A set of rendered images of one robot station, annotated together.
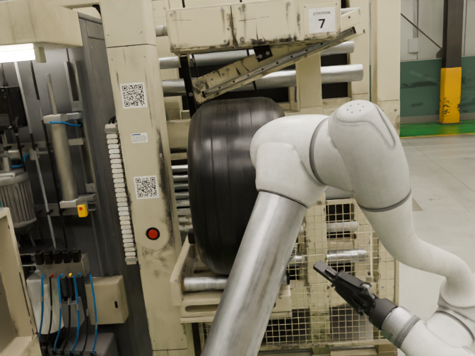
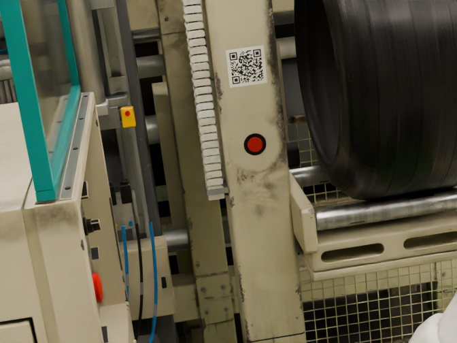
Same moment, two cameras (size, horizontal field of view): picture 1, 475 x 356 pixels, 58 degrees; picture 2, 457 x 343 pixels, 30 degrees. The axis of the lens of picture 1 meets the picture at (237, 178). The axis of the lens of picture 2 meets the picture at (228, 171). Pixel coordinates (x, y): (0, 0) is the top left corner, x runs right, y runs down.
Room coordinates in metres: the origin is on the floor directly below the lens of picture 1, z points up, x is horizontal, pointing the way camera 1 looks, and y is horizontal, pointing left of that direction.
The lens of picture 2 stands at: (-0.29, 0.58, 1.53)
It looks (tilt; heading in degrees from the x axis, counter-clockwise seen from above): 17 degrees down; 352
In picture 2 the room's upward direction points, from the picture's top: 7 degrees counter-clockwise
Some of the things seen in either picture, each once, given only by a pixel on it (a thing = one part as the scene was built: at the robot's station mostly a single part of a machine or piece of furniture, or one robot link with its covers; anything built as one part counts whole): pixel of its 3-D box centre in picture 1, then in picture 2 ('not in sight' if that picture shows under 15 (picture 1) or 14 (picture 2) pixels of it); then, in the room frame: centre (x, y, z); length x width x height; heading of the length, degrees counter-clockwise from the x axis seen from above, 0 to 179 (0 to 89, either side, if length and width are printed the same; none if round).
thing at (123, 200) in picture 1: (124, 195); (203, 84); (1.38, 0.38, 1.19); 0.05 x 0.04 x 0.48; 177
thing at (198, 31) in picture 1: (253, 26); not in sight; (1.70, -0.11, 1.71); 0.61 x 0.25 x 0.15; 87
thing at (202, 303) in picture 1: (235, 299); (392, 237); (1.27, 0.04, 0.83); 0.36 x 0.09 x 0.06; 87
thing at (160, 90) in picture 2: not in sight; (180, 213); (2.25, 0.39, 0.61); 0.33 x 0.06 x 0.86; 177
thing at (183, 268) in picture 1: (185, 265); (292, 199); (1.42, 0.21, 0.90); 0.40 x 0.03 x 0.10; 177
